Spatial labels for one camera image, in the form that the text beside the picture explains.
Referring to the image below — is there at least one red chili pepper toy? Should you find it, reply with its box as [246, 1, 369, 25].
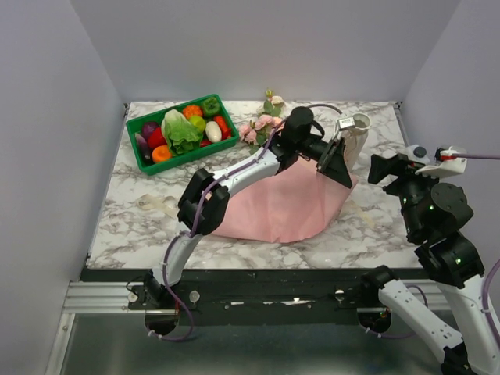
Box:
[213, 115, 231, 140]

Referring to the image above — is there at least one beige ribbon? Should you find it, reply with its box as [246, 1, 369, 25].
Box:
[135, 194, 375, 229]

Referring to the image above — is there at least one lime green fruit toy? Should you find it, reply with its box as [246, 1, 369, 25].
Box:
[189, 115, 206, 133]

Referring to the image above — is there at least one orange tangerine toy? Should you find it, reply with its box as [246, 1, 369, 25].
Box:
[152, 145, 173, 164]

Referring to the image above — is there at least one purple eggplant toy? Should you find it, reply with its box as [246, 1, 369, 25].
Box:
[134, 133, 152, 164]

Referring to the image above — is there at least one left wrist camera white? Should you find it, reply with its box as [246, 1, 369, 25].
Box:
[333, 116, 355, 141]

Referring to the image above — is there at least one pink wrapping paper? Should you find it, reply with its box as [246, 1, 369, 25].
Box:
[213, 158, 352, 244]

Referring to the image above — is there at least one green bell pepper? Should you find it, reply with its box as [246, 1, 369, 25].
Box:
[200, 96, 221, 117]

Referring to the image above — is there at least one purple onion toy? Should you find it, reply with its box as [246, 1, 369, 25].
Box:
[141, 121, 159, 141]

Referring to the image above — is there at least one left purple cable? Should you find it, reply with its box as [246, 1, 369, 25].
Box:
[148, 102, 345, 341]

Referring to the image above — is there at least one orange pumpkin toy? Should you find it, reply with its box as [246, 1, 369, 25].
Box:
[182, 105, 203, 120]

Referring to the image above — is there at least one red tomato toy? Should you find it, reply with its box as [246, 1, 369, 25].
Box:
[148, 127, 167, 150]

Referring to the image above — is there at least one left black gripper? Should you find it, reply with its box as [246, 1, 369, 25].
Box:
[295, 134, 352, 188]

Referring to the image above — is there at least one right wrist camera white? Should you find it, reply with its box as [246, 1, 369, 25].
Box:
[416, 146, 467, 178]

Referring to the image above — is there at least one aluminium frame rail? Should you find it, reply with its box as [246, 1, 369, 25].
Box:
[45, 280, 149, 375]

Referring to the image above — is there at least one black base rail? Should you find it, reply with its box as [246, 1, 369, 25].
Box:
[80, 268, 430, 327]

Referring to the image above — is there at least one green plastic tray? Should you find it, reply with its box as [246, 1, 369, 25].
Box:
[126, 94, 239, 176]

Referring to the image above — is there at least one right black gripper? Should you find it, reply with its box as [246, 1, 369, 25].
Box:
[367, 151, 449, 238]

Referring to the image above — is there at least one purple cable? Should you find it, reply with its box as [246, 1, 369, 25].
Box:
[443, 152, 500, 160]
[148, 102, 345, 341]

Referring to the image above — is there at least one white egg-shaped vegetable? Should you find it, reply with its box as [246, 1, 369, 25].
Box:
[205, 121, 223, 143]

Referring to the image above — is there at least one white ceramic vase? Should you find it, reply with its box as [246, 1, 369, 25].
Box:
[341, 113, 371, 171]

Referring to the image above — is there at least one pink flower bouquet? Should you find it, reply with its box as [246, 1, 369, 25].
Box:
[238, 89, 285, 154]

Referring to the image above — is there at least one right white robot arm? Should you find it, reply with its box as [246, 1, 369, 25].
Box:
[359, 148, 499, 374]

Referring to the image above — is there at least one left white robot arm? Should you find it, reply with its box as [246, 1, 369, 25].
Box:
[146, 105, 353, 311]

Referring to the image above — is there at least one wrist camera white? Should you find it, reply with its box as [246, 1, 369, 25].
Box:
[333, 116, 355, 141]
[416, 146, 467, 178]

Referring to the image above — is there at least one green lettuce toy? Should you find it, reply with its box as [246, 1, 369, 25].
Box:
[161, 109, 202, 156]

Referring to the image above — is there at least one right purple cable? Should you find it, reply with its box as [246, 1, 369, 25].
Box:
[443, 152, 500, 160]

